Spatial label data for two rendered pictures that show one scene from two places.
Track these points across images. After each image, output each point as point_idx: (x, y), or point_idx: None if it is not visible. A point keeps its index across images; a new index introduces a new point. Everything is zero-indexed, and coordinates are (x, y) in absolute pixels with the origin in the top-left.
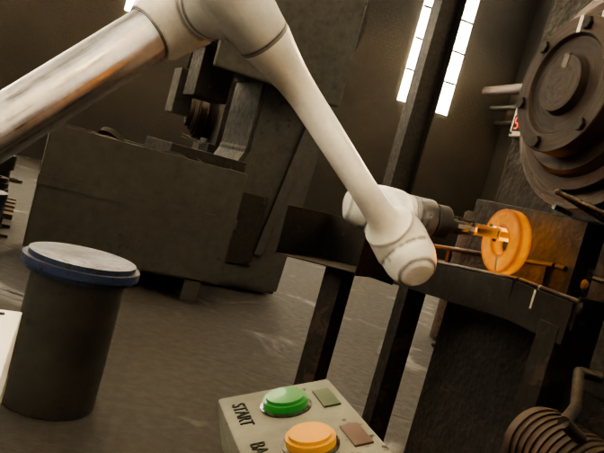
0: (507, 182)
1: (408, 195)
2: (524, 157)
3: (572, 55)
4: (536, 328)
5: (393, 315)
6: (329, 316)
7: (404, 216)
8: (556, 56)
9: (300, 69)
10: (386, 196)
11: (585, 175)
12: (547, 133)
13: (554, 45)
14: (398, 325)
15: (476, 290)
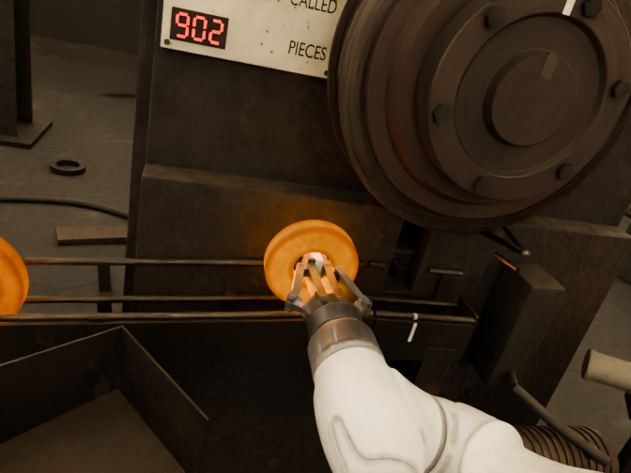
0: (174, 129)
1: (382, 361)
2: (359, 160)
3: (563, 61)
4: (422, 357)
5: None
6: None
7: (519, 440)
8: (506, 38)
9: None
10: (422, 413)
11: (500, 203)
12: (492, 169)
13: (513, 20)
14: None
15: (299, 341)
